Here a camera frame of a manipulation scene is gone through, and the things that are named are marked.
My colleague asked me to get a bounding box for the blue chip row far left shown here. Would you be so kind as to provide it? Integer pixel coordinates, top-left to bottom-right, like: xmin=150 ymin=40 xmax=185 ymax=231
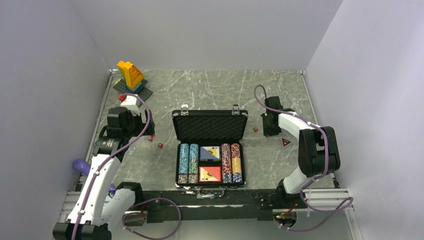
xmin=177 ymin=143 xmax=190 ymax=184

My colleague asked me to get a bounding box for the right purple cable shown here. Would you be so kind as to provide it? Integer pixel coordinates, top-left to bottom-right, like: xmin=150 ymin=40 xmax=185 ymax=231
xmin=253 ymin=84 xmax=355 ymax=232

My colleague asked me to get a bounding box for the red yellow chip row right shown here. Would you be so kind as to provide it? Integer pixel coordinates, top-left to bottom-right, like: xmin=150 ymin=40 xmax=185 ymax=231
xmin=230 ymin=143 xmax=243 ymax=184

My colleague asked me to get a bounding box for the black front mounting rail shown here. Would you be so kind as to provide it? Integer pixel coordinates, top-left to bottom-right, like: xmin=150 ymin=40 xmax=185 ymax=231
xmin=143 ymin=189 xmax=292 ymax=223

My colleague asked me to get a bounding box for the blue playing card deck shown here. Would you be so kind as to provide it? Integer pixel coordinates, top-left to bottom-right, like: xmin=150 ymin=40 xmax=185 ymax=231
xmin=199 ymin=146 xmax=221 ymax=162

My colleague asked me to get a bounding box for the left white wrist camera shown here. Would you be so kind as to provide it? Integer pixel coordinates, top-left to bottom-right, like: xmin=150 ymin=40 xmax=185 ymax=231
xmin=118 ymin=94 xmax=141 ymax=116

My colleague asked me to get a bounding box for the red playing card deck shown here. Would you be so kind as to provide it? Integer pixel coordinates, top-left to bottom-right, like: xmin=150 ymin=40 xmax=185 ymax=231
xmin=198 ymin=166 xmax=222 ymax=183

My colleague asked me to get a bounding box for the yellow toy brick tower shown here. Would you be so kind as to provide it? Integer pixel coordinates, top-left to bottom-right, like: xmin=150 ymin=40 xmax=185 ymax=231
xmin=117 ymin=60 xmax=145 ymax=91

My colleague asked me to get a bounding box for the grey toy brick baseplate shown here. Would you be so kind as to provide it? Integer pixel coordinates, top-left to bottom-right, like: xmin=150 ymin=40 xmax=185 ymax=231
xmin=112 ymin=77 xmax=153 ymax=101

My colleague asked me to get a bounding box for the black poker chip case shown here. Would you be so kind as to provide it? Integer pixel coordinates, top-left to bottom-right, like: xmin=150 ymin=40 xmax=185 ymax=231
xmin=171 ymin=104 xmax=249 ymax=190

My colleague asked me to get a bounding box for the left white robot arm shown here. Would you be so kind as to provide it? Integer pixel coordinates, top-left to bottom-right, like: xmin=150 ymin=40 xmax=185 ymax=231
xmin=52 ymin=106 xmax=155 ymax=240

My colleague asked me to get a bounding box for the purple cylinder object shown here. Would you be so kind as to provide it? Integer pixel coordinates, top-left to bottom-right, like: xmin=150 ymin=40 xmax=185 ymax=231
xmin=72 ymin=159 xmax=91 ymax=176

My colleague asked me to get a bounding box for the purple loop cable front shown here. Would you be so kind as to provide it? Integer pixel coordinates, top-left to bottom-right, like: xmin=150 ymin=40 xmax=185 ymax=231
xmin=121 ymin=198 xmax=182 ymax=240

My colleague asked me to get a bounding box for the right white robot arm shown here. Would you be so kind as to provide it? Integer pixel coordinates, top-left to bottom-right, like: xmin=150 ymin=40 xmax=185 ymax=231
xmin=261 ymin=96 xmax=341 ymax=208

